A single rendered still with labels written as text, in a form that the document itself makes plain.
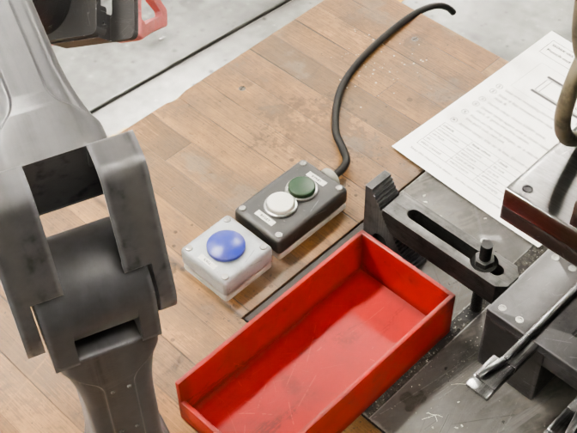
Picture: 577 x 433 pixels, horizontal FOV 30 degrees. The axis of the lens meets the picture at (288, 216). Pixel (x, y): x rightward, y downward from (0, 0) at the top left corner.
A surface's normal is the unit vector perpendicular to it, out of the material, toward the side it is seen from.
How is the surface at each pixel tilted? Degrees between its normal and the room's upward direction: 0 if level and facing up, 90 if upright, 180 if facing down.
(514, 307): 0
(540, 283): 0
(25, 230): 78
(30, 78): 14
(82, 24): 45
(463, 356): 0
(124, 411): 92
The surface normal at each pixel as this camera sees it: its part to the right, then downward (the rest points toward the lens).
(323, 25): -0.02, -0.66
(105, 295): 0.36, 0.27
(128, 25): -0.44, -0.04
